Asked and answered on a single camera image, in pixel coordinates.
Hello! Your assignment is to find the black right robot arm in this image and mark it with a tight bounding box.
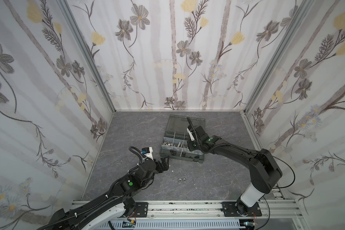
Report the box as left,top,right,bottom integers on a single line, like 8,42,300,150
186,117,296,216

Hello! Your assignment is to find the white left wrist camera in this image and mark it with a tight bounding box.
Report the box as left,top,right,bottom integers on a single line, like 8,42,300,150
141,147,153,161

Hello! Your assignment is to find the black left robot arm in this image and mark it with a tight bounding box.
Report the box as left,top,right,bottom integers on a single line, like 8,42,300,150
39,146,170,230

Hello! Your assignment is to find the white slotted cable duct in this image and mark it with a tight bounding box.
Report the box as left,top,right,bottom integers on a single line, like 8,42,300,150
98,219,245,230

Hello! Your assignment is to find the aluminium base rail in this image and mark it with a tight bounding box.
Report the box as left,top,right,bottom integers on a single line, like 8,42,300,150
71,200,305,230

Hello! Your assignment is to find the clear plastic organizer box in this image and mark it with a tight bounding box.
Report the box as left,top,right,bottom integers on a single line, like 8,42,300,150
160,115,204,163

